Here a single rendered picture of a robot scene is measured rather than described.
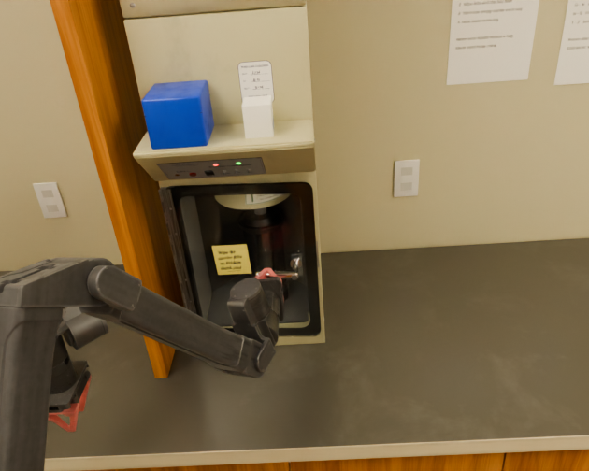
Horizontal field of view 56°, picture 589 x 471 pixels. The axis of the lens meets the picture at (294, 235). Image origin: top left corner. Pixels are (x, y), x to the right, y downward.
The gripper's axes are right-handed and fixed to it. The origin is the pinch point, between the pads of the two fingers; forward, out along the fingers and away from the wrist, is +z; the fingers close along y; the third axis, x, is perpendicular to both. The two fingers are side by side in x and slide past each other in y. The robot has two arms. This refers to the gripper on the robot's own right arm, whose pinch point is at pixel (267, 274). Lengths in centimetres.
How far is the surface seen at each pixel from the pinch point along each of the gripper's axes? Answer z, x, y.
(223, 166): -0.3, 5.8, 25.3
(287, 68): 6.8, -7.1, 40.7
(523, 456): -20, -51, -35
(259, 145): -4.5, -1.7, 30.8
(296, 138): -3.0, -8.2, 31.0
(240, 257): 4.4, 5.9, 1.7
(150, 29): 7, 16, 49
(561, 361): -3, -64, -26
